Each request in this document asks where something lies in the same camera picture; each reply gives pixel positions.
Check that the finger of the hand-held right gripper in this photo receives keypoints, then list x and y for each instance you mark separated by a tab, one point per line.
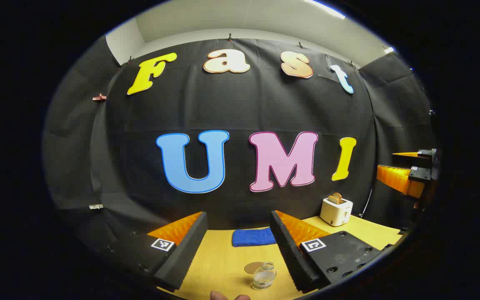
415	153
398	179

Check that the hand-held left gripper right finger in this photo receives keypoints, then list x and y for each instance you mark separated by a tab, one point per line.
292	258

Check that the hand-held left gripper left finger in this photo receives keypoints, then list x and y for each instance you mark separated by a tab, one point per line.
183	254

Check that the clear plastic water bottle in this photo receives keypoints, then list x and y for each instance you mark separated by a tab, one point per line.
263	277

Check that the round brown coaster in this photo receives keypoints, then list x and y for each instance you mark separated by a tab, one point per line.
251	267

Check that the folded blue towel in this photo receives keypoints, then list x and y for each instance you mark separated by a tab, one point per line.
253	237

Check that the white toaster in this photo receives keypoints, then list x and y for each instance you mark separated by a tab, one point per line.
335	213

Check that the toast slice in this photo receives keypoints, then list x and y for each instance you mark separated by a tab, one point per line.
338	197
332	200

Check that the white backdrop clip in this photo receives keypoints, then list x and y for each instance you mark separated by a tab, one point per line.
96	206

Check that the ceiling strip light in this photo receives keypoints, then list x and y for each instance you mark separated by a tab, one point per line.
388	50

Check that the black backdrop cloth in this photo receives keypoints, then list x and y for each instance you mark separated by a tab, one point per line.
223	108

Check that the red backdrop clip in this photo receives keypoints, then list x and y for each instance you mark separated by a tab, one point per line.
99	97

